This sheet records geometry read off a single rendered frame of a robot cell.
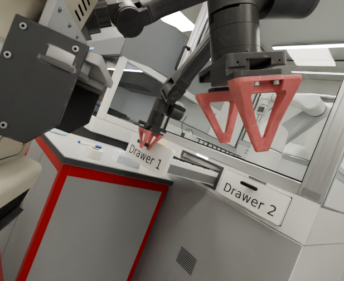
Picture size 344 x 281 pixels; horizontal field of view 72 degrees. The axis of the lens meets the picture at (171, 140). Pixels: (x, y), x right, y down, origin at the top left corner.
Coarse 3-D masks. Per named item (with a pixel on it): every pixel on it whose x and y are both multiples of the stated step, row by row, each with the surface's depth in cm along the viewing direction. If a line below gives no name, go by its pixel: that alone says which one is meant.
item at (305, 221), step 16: (176, 144) 135; (192, 160) 135; (208, 160) 116; (288, 192) 86; (240, 208) 98; (288, 208) 85; (304, 208) 81; (320, 208) 79; (272, 224) 87; (288, 224) 84; (304, 224) 80; (320, 224) 84; (336, 224) 99; (304, 240) 79; (320, 240) 89; (336, 240) 107
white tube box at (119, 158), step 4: (116, 152) 118; (112, 156) 120; (116, 156) 116; (120, 156) 114; (124, 156) 117; (116, 160) 114; (120, 160) 114; (124, 160) 115; (128, 160) 116; (132, 160) 117; (128, 164) 117; (132, 164) 118; (136, 164) 119
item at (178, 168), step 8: (176, 160) 92; (168, 168) 90; (176, 168) 92; (184, 168) 95; (192, 168) 98; (200, 168) 102; (184, 176) 96; (192, 176) 99; (200, 176) 103; (208, 176) 106; (216, 176) 110
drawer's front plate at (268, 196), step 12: (228, 180) 103; (240, 180) 99; (228, 192) 102; (252, 192) 94; (264, 192) 91; (276, 192) 88; (240, 204) 96; (264, 204) 90; (276, 204) 87; (288, 204) 85; (264, 216) 88; (276, 216) 85
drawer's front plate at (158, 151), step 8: (136, 136) 105; (128, 144) 108; (136, 144) 103; (160, 144) 92; (128, 152) 106; (136, 152) 102; (144, 152) 98; (152, 152) 94; (160, 152) 91; (168, 152) 87; (136, 160) 100; (144, 160) 96; (152, 160) 93; (168, 160) 86; (152, 168) 91; (160, 168) 88; (160, 176) 87
